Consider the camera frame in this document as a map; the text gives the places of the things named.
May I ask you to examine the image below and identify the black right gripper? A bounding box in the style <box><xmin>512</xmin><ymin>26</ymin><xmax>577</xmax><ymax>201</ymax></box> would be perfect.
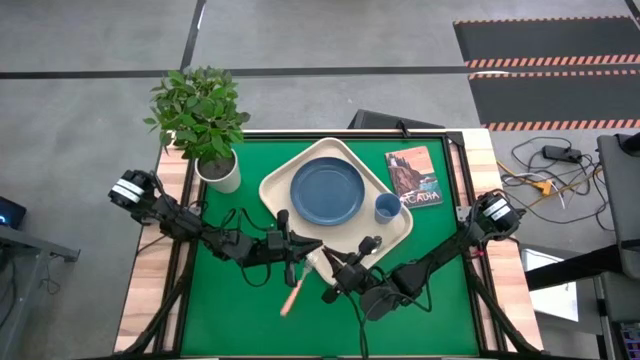
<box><xmin>321</xmin><ymin>236</ymin><xmax>385</xmax><ymax>305</ymax></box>

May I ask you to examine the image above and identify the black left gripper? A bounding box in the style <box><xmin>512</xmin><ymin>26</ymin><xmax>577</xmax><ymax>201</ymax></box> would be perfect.
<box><xmin>264</xmin><ymin>208</ymin><xmax>325</xmax><ymax>288</ymax></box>

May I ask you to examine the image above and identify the wooden-handled metal spoon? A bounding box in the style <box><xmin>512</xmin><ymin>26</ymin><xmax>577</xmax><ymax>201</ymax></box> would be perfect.
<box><xmin>278</xmin><ymin>252</ymin><xmax>320</xmax><ymax>318</ymax></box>

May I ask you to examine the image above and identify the blue round plate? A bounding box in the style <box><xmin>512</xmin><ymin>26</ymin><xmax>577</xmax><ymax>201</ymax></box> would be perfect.
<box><xmin>289</xmin><ymin>156</ymin><xmax>366</xmax><ymax>227</ymax></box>

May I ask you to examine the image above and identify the blue plastic cup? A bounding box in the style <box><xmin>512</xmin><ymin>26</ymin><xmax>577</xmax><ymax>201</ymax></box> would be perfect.
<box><xmin>373</xmin><ymin>192</ymin><xmax>403</xmax><ymax>225</ymax></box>

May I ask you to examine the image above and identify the cream plastic tray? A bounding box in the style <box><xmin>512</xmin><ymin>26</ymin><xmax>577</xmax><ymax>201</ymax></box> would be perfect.
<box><xmin>258</xmin><ymin>137</ymin><xmax>415</xmax><ymax>286</ymax></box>

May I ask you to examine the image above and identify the Acadia picture book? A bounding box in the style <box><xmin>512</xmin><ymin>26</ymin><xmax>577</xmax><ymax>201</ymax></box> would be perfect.
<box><xmin>384</xmin><ymin>145</ymin><xmax>445</xmax><ymax>210</ymax></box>

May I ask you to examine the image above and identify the black panel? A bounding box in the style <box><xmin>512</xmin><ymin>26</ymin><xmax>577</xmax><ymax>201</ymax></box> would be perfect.
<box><xmin>348</xmin><ymin>108</ymin><xmax>446</xmax><ymax>132</ymax></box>

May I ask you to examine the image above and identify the green plant in white pot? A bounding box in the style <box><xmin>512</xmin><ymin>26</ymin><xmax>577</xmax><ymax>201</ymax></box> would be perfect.
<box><xmin>143</xmin><ymin>65</ymin><xmax>251</xmax><ymax>195</ymax></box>

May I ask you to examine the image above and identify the white box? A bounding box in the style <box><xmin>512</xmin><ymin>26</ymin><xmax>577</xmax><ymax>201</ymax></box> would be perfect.
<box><xmin>519</xmin><ymin>248</ymin><xmax>580</xmax><ymax>324</ymax></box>

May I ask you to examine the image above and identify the black power adapter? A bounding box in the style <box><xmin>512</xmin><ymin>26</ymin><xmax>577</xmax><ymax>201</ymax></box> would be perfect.
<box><xmin>542</xmin><ymin>144</ymin><xmax>584</xmax><ymax>164</ymax></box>

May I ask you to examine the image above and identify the black orange-striped floor mat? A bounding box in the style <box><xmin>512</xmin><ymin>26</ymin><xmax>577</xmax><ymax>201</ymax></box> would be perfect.
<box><xmin>467</xmin><ymin>69</ymin><xmax>640</xmax><ymax>133</ymax></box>
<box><xmin>452</xmin><ymin>15</ymin><xmax>640</xmax><ymax>70</ymax></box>

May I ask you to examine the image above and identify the grey metal desk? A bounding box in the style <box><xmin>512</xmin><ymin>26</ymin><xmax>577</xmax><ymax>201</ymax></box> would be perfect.
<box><xmin>0</xmin><ymin>224</ymin><xmax>81</xmax><ymax>360</ymax></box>

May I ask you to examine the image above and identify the grey desk top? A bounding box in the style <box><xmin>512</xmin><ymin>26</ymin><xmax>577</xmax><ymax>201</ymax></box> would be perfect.
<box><xmin>597</xmin><ymin>132</ymin><xmax>640</xmax><ymax>281</ymax></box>

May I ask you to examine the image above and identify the black device with blue light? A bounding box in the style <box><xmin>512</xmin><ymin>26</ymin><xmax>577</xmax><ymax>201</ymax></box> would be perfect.
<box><xmin>0</xmin><ymin>196</ymin><xmax>27</xmax><ymax>230</ymax></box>

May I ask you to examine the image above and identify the black diagonal frame strut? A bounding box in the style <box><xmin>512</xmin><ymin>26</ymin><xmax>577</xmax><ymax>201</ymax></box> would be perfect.
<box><xmin>464</xmin><ymin>272</ymin><xmax>545</xmax><ymax>357</ymax></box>
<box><xmin>119</xmin><ymin>249</ymin><xmax>199</xmax><ymax>357</ymax></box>

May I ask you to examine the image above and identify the black frame beam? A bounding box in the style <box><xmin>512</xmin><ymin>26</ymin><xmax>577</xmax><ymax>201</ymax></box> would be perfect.
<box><xmin>524</xmin><ymin>239</ymin><xmax>640</xmax><ymax>292</ymax></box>

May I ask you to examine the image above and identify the black floor cable bundle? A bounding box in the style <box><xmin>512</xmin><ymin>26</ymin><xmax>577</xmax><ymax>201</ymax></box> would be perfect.
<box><xmin>499</xmin><ymin>135</ymin><xmax>617</xmax><ymax>234</ymax></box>

